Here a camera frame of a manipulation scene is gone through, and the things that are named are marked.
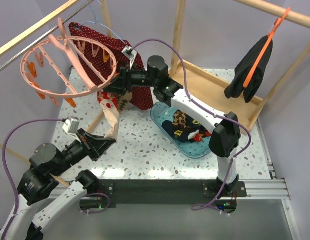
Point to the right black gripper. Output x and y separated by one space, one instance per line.
123 81

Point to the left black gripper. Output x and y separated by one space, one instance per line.
95 146

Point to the pink round sock hanger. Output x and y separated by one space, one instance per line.
76 49

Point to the navy green striped sock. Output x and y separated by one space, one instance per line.
168 127

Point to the brown checkered sock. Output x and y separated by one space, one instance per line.
181 117

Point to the navy buckle sock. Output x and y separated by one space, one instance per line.
187 131

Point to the red black argyle sock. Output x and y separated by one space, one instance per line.
201 135

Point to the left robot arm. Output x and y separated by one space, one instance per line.
28 220

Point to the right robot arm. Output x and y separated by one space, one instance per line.
224 128

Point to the brown striped hanging socks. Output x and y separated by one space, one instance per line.
124 100

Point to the orange plastic hanger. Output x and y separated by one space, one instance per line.
270 36

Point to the teal plastic basin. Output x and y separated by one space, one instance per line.
161 112

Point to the right wooden clothes rack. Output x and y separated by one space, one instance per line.
209 88

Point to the wooden clothes rack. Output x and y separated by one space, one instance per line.
209 88
56 33

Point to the left wooden clothes rack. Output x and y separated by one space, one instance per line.
56 33

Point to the black hanging garment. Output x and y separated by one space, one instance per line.
236 89

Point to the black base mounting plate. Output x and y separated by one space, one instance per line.
159 192

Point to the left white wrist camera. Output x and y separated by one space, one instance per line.
71 126

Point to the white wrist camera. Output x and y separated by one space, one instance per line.
130 54
71 126

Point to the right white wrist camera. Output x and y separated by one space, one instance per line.
130 54

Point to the blue wire hanger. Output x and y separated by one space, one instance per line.
107 24

